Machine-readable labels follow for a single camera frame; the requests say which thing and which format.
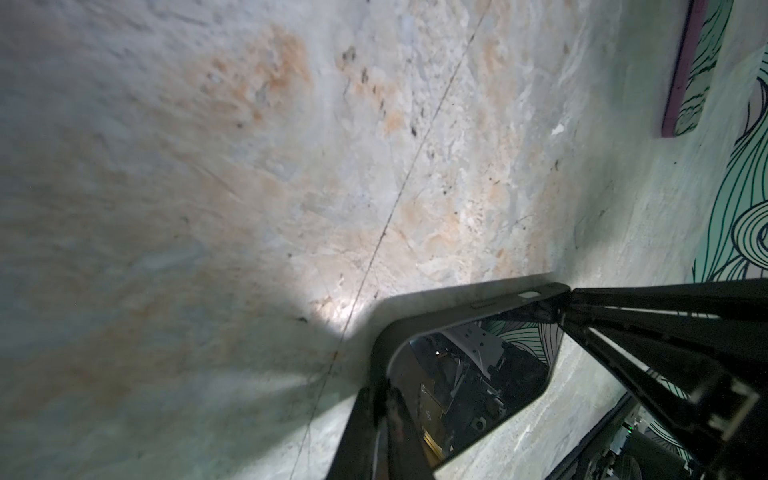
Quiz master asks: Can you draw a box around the black phone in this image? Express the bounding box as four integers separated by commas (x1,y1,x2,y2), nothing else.
368,281,571,475
661,0,734,138

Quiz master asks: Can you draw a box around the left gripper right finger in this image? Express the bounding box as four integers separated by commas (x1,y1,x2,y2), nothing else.
385,386,435,480

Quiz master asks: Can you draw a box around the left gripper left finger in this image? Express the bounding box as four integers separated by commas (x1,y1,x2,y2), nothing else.
326,387,377,480

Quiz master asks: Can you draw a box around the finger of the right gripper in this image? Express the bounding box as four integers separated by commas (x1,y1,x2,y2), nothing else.
560,308,767,479
560,278,767,321

